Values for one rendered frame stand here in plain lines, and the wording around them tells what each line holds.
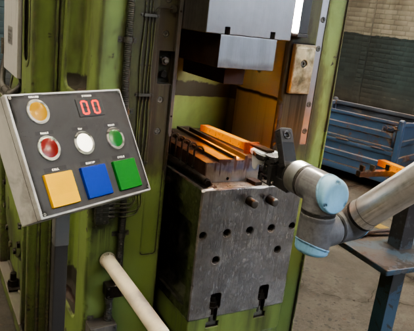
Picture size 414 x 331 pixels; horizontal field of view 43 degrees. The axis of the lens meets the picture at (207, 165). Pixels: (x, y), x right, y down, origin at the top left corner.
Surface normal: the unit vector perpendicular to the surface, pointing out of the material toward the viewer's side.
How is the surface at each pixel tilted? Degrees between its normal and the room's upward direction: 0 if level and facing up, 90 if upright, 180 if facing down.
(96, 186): 60
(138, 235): 90
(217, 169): 90
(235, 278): 90
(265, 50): 90
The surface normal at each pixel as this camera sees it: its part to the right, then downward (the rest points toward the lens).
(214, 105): 0.47, 0.29
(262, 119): -0.88, 0.04
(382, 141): -0.69, 0.11
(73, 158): 0.75, -0.26
